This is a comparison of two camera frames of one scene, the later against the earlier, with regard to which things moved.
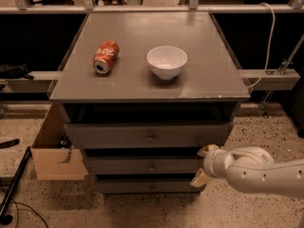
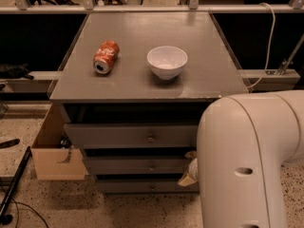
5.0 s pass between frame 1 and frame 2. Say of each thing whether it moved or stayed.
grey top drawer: stayed
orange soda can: stayed
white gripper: moved
